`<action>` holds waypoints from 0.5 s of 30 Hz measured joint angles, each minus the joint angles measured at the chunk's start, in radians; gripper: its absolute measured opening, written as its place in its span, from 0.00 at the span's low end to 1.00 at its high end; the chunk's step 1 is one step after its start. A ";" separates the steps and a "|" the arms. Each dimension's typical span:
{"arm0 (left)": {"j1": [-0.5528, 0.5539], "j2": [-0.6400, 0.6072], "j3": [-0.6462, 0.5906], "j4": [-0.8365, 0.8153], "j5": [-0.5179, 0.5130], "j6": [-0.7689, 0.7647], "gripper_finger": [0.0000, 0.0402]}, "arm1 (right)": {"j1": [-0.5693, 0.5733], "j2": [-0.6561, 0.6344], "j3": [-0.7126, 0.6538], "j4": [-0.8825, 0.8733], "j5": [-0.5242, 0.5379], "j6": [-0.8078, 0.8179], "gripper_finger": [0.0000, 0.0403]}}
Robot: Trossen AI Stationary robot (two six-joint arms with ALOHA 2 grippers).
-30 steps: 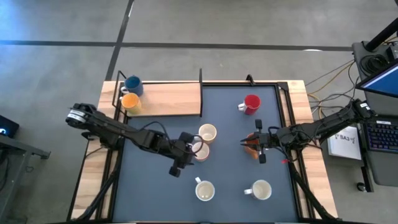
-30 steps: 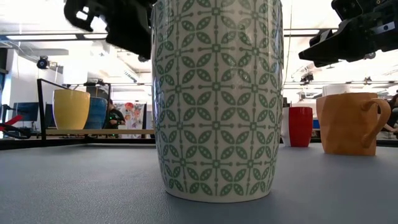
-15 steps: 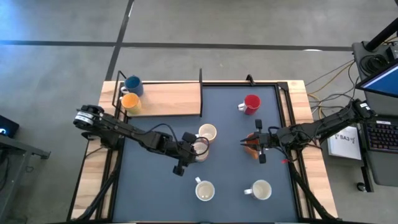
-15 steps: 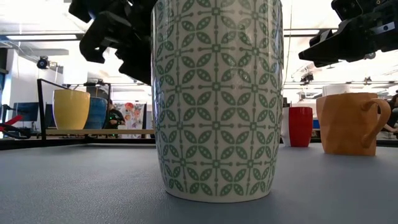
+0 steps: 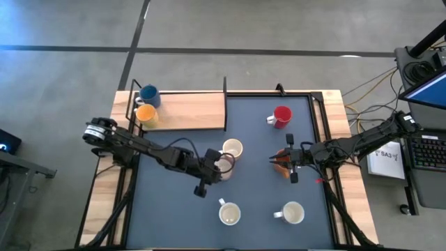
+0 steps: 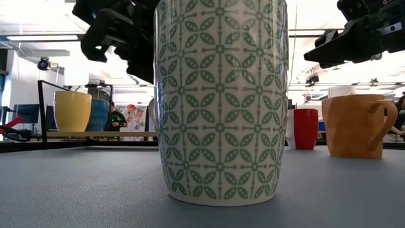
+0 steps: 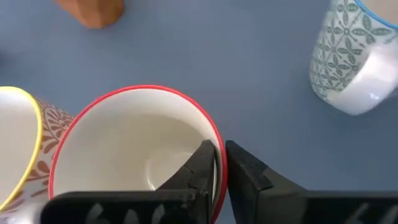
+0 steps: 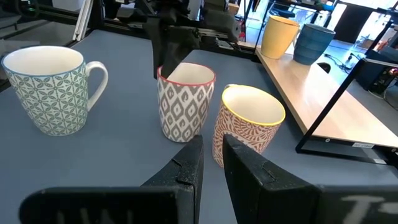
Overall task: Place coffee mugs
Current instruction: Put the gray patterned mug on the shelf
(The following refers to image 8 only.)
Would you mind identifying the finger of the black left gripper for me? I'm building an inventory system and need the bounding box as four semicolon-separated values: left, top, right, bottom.
145;21;163;79
161;30;200;79

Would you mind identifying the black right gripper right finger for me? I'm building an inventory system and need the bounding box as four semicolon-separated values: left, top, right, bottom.
222;134;398;224

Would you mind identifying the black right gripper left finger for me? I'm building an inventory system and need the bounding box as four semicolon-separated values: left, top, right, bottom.
19;134;205;224

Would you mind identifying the grey ikat red-rimmed mug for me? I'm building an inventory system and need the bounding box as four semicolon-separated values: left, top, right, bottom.
156;62;216;143

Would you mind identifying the pale pink mug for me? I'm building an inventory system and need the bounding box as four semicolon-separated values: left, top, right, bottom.
212;83;286;169

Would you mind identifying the yellow mug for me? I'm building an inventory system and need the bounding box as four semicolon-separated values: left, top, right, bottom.
260;15;302;60

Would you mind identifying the green leaf pattern mug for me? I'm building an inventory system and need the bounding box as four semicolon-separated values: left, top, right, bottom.
1;45;109;137

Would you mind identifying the blue ribbed mug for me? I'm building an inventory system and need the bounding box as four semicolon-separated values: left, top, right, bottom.
293;23;336;66

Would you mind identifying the grey-blue table mat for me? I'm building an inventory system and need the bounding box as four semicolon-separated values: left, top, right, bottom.
0;29;398;224

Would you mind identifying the silver aluminium profile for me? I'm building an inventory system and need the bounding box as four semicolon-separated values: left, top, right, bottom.
72;0;94;42

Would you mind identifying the black cabinet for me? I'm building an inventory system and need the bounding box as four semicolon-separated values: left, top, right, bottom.
334;2;374;44

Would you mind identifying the black aluminium table frame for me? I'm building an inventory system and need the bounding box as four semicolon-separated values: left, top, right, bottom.
0;0;262;63

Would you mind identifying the wooden shelf with black frame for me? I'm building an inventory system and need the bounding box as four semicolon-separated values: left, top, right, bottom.
253;0;398;170

